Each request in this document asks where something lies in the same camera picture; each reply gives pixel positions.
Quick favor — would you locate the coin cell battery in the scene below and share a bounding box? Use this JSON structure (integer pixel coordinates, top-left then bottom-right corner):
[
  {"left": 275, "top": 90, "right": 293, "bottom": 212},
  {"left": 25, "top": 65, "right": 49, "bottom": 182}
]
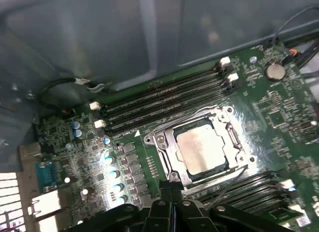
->
[{"left": 263, "top": 62, "right": 286, "bottom": 82}]

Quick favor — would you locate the thin black wire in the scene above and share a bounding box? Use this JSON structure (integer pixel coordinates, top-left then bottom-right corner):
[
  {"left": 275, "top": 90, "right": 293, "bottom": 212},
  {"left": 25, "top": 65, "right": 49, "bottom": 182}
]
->
[{"left": 271, "top": 6, "right": 319, "bottom": 43}]

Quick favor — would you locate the black RAM slot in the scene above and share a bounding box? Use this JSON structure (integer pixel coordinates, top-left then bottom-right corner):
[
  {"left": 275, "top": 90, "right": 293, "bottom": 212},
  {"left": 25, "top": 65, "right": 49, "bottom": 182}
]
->
[
  {"left": 211, "top": 186, "right": 300, "bottom": 210},
  {"left": 231, "top": 194, "right": 302, "bottom": 215},
  {"left": 195, "top": 170, "right": 282, "bottom": 197},
  {"left": 88, "top": 56, "right": 231, "bottom": 112},
  {"left": 199, "top": 178, "right": 299, "bottom": 205},
  {"left": 94, "top": 72, "right": 238, "bottom": 129},
  {"left": 101, "top": 64, "right": 234, "bottom": 120},
  {"left": 104, "top": 82, "right": 240, "bottom": 138}
]

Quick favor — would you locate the silver CPU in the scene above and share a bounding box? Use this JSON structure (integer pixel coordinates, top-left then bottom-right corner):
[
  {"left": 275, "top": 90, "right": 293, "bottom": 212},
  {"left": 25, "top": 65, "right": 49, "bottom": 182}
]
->
[{"left": 174, "top": 123, "right": 231, "bottom": 177}]

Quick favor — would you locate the metal socket cover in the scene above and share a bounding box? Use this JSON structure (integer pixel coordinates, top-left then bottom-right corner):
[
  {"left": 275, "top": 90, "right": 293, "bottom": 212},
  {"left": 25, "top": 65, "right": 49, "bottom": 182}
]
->
[{"left": 153, "top": 106, "right": 251, "bottom": 190}]

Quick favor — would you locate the CPU socket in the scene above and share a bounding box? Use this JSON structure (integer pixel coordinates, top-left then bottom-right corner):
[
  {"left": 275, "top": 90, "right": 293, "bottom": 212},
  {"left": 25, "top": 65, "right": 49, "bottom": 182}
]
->
[{"left": 143, "top": 104, "right": 257, "bottom": 193}]

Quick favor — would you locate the green motherboard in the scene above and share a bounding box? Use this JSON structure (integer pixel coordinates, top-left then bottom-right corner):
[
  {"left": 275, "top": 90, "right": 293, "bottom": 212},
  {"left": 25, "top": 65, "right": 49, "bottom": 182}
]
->
[{"left": 32, "top": 39, "right": 319, "bottom": 232}]

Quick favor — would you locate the black fan cable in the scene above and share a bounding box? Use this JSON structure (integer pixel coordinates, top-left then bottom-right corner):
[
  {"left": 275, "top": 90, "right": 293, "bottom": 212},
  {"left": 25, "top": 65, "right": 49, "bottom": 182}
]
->
[{"left": 36, "top": 76, "right": 113, "bottom": 115}]

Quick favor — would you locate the wire locking lever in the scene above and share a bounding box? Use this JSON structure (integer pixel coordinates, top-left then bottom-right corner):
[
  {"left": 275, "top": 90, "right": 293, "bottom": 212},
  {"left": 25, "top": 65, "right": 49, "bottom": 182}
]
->
[
  {"left": 152, "top": 104, "right": 220, "bottom": 133},
  {"left": 183, "top": 164, "right": 249, "bottom": 191}
]

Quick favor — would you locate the black PC case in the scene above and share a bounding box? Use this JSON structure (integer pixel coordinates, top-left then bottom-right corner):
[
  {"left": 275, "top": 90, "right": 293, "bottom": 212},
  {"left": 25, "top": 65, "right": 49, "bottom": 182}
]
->
[{"left": 0, "top": 0, "right": 319, "bottom": 232}]

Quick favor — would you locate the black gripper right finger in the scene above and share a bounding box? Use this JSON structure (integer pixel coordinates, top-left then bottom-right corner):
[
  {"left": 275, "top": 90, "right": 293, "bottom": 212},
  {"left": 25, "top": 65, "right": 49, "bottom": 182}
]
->
[{"left": 172, "top": 181, "right": 304, "bottom": 232}]

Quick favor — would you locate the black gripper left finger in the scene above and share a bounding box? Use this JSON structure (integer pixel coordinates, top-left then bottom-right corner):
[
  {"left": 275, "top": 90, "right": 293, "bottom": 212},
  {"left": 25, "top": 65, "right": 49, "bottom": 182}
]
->
[{"left": 71, "top": 181, "right": 173, "bottom": 232}]

